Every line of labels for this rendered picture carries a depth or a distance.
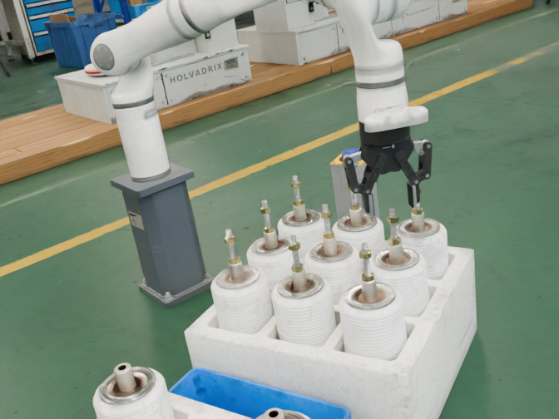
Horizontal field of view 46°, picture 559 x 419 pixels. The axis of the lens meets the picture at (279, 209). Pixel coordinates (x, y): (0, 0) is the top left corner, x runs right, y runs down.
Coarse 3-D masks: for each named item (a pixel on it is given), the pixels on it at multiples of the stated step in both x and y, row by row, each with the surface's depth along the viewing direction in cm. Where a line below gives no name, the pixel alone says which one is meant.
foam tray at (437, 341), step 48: (384, 240) 130; (432, 288) 112; (192, 336) 109; (240, 336) 106; (336, 336) 102; (432, 336) 101; (288, 384) 103; (336, 384) 98; (384, 384) 93; (432, 384) 102
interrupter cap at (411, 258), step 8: (408, 248) 109; (376, 256) 108; (384, 256) 108; (408, 256) 107; (416, 256) 106; (376, 264) 106; (384, 264) 105; (392, 264) 105; (400, 264) 105; (408, 264) 104; (416, 264) 105
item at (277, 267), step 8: (248, 256) 118; (256, 256) 116; (264, 256) 115; (272, 256) 115; (280, 256) 115; (288, 256) 115; (256, 264) 116; (264, 264) 115; (272, 264) 115; (280, 264) 115; (288, 264) 116; (264, 272) 116; (272, 272) 115; (280, 272) 116; (288, 272) 116; (272, 280) 116; (280, 280) 116; (272, 288) 117
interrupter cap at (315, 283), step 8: (288, 280) 105; (312, 280) 104; (320, 280) 104; (280, 288) 103; (288, 288) 103; (304, 288) 103; (312, 288) 102; (320, 288) 101; (288, 296) 101; (296, 296) 100; (304, 296) 100
